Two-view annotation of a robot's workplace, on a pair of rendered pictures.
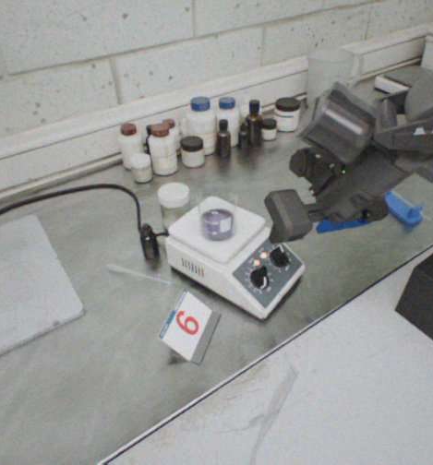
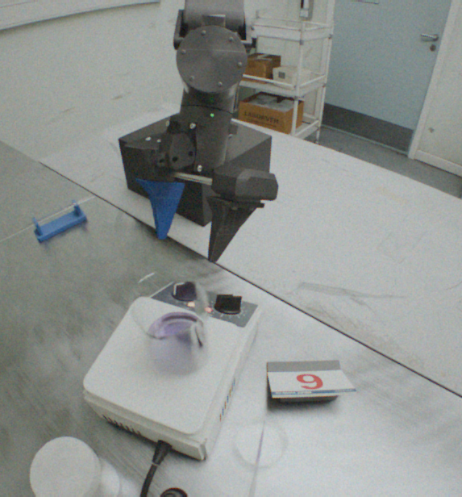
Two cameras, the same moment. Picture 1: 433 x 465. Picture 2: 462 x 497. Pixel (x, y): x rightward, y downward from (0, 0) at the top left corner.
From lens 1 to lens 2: 51 cm
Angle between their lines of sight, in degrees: 75
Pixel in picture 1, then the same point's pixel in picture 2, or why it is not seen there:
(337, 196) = (223, 139)
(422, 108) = (241, 12)
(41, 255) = not seen: outside the picture
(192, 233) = (196, 386)
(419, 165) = not seen: hidden behind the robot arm
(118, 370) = (390, 440)
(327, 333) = (249, 267)
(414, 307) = not seen: hidden behind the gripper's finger
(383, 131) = (251, 38)
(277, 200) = (253, 173)
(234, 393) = (347, 323)
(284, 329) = (260, 298)
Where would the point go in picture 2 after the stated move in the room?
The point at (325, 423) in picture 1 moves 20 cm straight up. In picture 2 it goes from (331, 261) to (360, 144)
